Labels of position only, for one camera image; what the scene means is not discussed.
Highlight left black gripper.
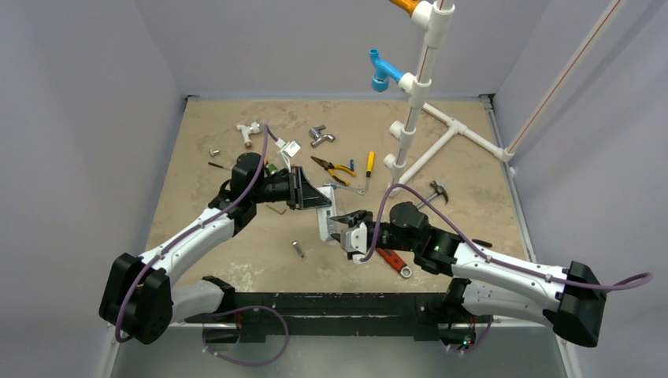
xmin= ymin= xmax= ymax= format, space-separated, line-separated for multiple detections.
xmin=250 ymin=167 xmax=331 ymax=211

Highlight white remote control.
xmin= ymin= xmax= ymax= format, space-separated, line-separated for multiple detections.
xmin=316 ymin=186 xmax=338 ymax=242

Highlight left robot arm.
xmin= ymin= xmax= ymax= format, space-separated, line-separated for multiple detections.
xmin=98 ymin=153 xmax=336 ymax=345

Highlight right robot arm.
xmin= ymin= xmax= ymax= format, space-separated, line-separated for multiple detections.
xmin=331 ymin=202 xmax=607 ymax=348

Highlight brown hex key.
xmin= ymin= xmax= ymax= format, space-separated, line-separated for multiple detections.
xmin=266 ymin=205 xmax=287 ymax=215

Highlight silver combination wrench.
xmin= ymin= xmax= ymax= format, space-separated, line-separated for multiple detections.
xmin=323 ymin=181 xmax=366 ymax=195

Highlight red adjustable wrench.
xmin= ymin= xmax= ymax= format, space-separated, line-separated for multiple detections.
xmin=376 ymin=248 xmax=413 ymax=279

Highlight silver metal transceiver module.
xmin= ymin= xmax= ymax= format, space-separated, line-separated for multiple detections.
xmin=292 ymin=240 xmax=306 ymax=259

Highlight chrome faucet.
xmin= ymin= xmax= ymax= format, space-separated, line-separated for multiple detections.
xmin=309 ymin=124 xmax=336 ymax=148

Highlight white plastic faucet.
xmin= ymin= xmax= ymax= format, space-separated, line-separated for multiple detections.
xmin=236 ymin=121 xmax=262 ymax=150

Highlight small black screwdriver bit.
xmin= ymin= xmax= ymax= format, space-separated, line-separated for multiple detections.
xmin=207 ymin=162 xmax=230 ymax=170

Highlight white PVC pipe stand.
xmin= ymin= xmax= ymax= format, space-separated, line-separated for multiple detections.
xmin=383 ymin=0 xmax=515 ymax=198

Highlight blue pipe tap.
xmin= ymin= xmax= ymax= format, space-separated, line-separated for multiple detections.
xmin=369 ymin=48 xmax=405 ymax=92

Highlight orange pipe fitting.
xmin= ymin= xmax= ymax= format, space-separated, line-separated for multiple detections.
xmin=389 ymin=0 xmax=420 ymax=16

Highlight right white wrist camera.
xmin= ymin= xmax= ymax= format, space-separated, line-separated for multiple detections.
xmin=341 ymin=223 xmax=368 ymax=264

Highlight yellow handled pliers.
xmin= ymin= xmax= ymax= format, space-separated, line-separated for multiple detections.
xmin=310 ymin=156 xmax=356 ymax=186

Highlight yellow handled screwdriver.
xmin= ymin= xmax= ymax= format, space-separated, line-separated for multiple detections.
xmin=365 ymin=151 xmax=375 ymax=191

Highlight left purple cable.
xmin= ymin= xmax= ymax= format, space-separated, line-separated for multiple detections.
xmin=114 ymin=124 xmax=290 ymax=366

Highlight purple cable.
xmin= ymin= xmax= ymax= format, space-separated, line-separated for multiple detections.
xmin=358 ymin=183 xmax=655 ymax=356
xmin=114 ymin=124 xmax=290 ymax=366

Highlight aluminium rail frame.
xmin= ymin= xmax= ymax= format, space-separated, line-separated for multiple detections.
xmin=106 ymin=291 xmax=571 ymax=330

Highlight black handled hammer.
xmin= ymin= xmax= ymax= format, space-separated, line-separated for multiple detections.
xmin=416 ymin=180 xmax=450 ymax=209

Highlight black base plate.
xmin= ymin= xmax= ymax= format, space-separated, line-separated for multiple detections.
xmin=186 ymin=292 xmax=490 ymax=343

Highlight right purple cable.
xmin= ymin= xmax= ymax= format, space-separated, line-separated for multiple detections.
xmin=358 ymin=183 xmax=655 ymax=356

